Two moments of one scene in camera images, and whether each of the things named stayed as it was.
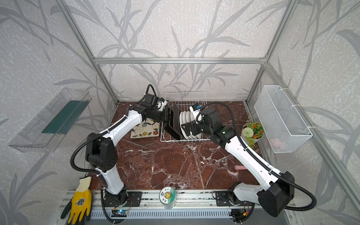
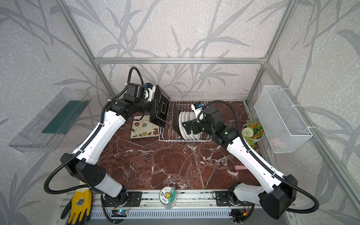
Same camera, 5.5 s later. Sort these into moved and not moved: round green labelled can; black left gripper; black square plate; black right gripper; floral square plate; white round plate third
Moved: black square plate; black left gripper
Not moved: round green labelled can; floral square plate; black right gripper; white round plate third
